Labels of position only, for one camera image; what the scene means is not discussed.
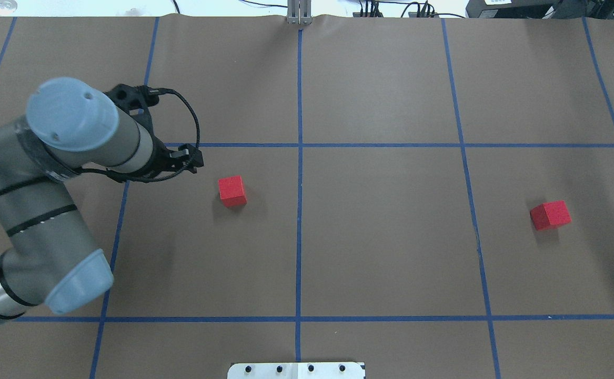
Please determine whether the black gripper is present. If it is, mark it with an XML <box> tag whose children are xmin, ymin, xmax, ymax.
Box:
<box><xmin>104</xmin><ymin>84</ymin><xmax>175</xmax><ymax>182</ymax></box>

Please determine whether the red block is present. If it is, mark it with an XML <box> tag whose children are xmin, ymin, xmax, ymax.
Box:
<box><xmin>218</xmin><ymin>175</ymin><xmax>247</xmax><ymax>208</ymax></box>
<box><xmin>529</xmin><ymin>201</ymin><xmax>573</xmax><ymax>231</ymax></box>

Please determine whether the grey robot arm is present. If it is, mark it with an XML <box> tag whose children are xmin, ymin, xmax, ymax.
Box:
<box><xmin>0</xmin><ymin>77</ymin><xmax>169</xmax><ymax>325</ymax></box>

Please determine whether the black equipment box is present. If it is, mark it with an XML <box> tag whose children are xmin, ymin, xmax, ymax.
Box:
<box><xmin>466</xmin><ymin>1</ymin><xmax>558</xmax><ymax>19</ymax></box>

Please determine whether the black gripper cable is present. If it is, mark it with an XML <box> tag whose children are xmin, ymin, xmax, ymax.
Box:
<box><xmin>78</xmin><ymin>87</ymin><xmax>202</xmax><ymax>183</ymax></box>

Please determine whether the aluminium camera post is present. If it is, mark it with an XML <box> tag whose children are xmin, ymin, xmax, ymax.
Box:
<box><xmin>286</xmin><ymin>0</ymin><xmax>313</xmax><ymax>25</ymax></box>

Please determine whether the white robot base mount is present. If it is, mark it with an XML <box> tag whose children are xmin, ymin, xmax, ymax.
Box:
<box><xmin>227</xmin><ymin>362</ymin><xmax>367</xmax><ymax>378</ymax></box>

